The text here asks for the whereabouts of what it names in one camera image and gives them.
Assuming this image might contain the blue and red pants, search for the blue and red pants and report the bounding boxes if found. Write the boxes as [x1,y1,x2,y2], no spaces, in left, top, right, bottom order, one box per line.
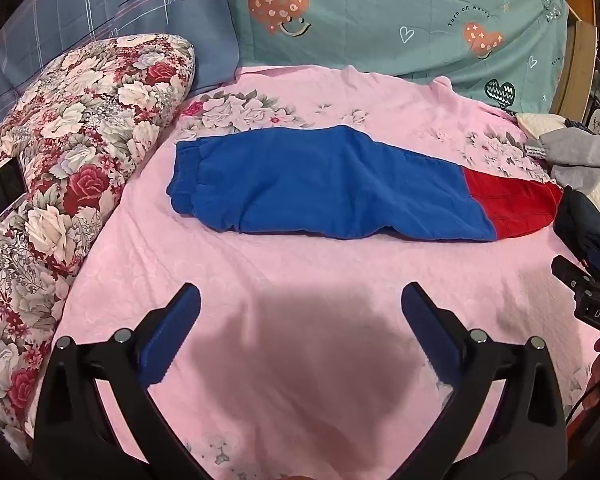
[166,126,562,242]

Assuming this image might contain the dark navy garment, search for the dark navy garment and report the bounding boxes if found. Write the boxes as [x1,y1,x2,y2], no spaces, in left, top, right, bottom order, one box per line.
[554,186,600,280]

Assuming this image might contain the grey garment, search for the grey garment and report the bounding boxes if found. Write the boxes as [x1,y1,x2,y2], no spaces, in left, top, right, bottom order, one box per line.
[524,128,600,194]

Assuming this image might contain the pink floral bed sheet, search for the pink floral bed sheet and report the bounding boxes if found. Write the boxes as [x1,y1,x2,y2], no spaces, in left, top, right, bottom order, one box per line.
[57,66,598,479]

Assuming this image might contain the black smartphone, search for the black smartphone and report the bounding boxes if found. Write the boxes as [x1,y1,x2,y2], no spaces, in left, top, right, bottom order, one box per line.
[0,157,27,221]

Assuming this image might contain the teal heart pattern blanket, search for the teal heart pattern blanket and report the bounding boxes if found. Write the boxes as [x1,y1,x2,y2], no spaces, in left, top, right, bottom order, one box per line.
[227,0,569,113]

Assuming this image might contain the red floral quilt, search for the red floral quilt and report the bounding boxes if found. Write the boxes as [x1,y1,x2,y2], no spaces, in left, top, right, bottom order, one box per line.
[0,34,196,460]

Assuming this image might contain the wooden headboard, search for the wooden headboard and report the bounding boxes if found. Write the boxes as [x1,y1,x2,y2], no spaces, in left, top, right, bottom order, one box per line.
[550,0,597,122]

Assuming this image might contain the blue plaid pillow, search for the blue plaid pillow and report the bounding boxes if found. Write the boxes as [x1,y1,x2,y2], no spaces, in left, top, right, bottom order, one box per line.
[0,0,239,122]

